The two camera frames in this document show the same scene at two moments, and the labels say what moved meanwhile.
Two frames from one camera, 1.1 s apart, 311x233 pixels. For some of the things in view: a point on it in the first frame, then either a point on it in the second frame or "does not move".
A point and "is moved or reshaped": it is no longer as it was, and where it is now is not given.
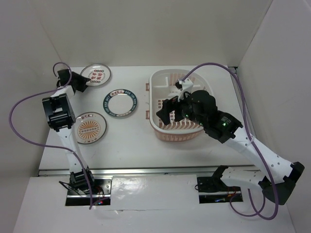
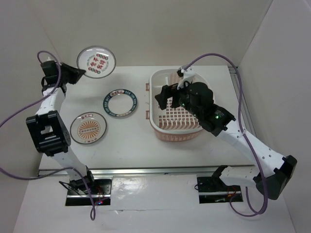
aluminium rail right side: x=239 y=92 does not move
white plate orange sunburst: x=90 y=127 does not move
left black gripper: x=82 y=80 -> x=76 y=73
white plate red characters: x=98 y=74 is moved or reshaped
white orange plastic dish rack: x=162 y=86 does not move
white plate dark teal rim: x=120 y=103 does not move
